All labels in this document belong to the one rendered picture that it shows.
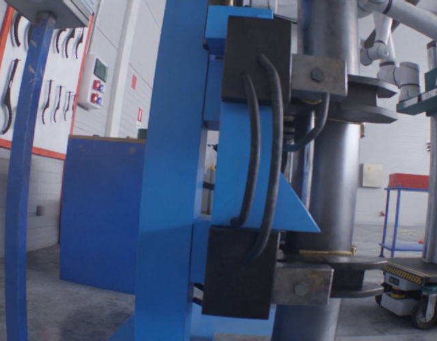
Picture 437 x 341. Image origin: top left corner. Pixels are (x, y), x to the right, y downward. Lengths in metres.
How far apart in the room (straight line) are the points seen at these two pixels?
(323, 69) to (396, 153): 12.07
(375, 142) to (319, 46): 11.55
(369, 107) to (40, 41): 0.95
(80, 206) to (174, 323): 1.42
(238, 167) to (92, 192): 1.68
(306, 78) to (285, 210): 0.29
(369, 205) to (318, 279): 11.70
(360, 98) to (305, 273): 0.47
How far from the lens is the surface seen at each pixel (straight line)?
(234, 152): 0.88
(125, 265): 2.44
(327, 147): 1.15
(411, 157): 13.18
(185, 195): 1.16
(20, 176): 1.17
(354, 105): 1.01
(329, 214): 1.14
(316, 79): 0.89
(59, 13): 1.28
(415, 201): 13.19
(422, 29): 2.07
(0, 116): 2.85
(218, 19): 1.10
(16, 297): 1.24
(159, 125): 1.19
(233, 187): 0.88
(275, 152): 0.76
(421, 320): 2.24
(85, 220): 2.49
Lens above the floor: 0.68
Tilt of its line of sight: 4 degrees up
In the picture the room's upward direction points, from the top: 5 degrees clockwise
